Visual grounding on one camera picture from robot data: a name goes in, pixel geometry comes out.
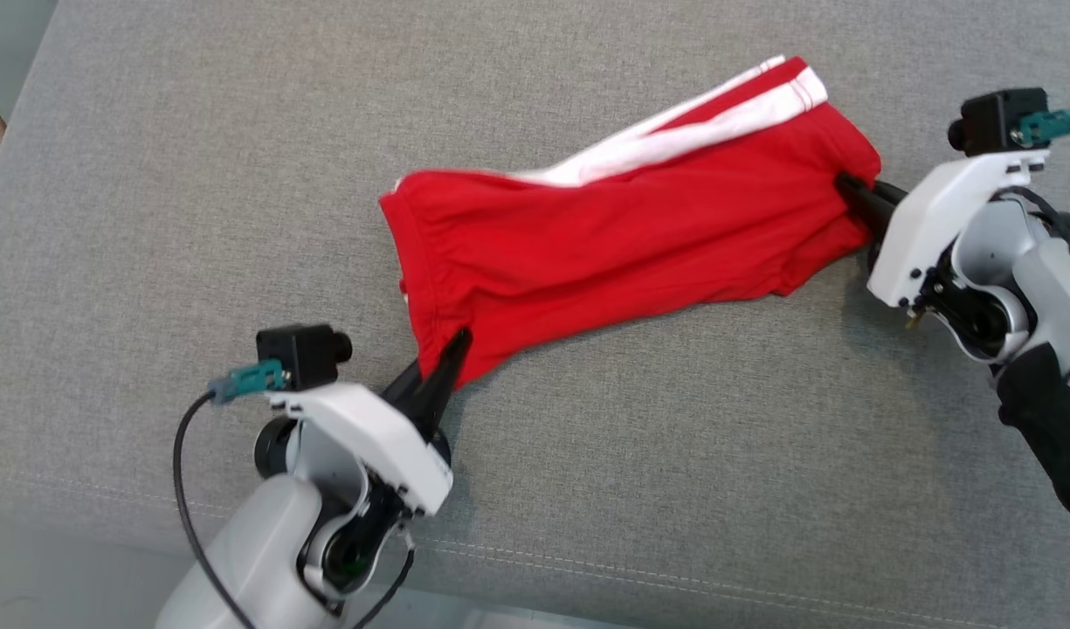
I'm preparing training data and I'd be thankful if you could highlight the teal camera connector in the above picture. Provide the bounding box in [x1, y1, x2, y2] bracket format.
[207, 360, 289, 405]
[1015, 107, 1070, 148]

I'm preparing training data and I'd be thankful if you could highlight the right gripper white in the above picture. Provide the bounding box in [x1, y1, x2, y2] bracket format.
[834, 149, 1051, 311]

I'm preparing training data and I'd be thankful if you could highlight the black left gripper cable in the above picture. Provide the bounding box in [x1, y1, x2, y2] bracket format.
[347, 529, 418, 629]

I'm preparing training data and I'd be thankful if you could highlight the grey fabric sofa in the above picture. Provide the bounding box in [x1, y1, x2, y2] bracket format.
[0, 0, 1070, 629]

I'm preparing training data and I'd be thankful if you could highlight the teal left camera connector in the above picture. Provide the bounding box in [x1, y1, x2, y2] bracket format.
[207, 360, 289, 405]

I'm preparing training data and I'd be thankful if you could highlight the teal right camera connector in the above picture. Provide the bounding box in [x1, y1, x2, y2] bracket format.
[1015, 107, 1070, 148]

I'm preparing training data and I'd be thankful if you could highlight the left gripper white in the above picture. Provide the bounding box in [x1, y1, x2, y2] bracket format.
[266, 328, 474, 518]

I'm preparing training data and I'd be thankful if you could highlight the black left camera cable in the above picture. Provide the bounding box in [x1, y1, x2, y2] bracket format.
[172, 389, 260, 629]

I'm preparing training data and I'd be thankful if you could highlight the red shorts white stripe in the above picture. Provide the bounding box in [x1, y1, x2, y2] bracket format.
[379, 55, 883, 390]

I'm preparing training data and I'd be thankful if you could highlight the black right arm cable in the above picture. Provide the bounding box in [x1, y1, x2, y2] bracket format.
[993, 186, 1070, 381]

